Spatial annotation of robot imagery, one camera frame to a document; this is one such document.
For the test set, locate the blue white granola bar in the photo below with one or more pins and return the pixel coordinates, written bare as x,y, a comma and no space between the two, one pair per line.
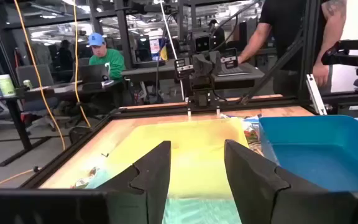
250,119

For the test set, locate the brown granola bar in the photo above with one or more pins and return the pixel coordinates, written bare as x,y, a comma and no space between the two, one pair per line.
256,148

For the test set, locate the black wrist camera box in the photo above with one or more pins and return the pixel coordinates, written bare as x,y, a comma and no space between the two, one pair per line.
201,43

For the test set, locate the blue yellow flag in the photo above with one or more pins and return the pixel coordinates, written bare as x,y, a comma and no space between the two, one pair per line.
164,53

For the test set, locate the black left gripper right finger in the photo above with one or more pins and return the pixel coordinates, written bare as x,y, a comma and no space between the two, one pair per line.
253,193

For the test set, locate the black aluminium station frame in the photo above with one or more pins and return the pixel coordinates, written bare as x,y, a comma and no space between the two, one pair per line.
309,46

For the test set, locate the blue plastic bin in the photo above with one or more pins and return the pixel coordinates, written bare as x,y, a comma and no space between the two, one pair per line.
322,161

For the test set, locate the black keyboard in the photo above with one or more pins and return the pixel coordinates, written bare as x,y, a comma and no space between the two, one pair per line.
233,71

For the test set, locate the black control box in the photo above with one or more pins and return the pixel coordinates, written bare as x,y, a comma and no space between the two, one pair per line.
353,115

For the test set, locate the grey office chair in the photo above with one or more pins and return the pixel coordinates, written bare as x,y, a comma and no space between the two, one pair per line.
33,74

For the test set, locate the green red granola bar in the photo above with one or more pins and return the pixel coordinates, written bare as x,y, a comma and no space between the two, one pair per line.
251,133

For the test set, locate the black office desk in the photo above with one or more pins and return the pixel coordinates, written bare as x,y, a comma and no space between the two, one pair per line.
19,124

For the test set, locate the yellow plastic bin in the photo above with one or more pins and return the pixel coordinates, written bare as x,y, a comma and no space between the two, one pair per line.
197,155

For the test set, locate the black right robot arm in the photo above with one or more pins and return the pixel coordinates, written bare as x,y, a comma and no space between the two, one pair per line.
202,99

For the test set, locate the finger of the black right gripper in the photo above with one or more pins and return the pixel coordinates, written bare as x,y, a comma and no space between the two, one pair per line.
215,67
202,70

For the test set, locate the person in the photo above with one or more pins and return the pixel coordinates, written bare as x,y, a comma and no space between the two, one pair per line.
64,57
110,62
284,25

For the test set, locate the grey desk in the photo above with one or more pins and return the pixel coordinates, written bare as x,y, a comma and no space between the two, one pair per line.
154,73

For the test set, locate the green white granola bar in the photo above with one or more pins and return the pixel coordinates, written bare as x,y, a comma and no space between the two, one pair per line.
85,180

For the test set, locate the silver aluminium bracket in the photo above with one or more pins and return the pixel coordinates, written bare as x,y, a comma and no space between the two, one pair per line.
315,95

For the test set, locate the dark laptop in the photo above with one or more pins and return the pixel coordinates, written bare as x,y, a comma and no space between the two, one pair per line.
93,73

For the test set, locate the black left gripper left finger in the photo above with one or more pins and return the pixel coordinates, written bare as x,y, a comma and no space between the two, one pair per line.
154,186

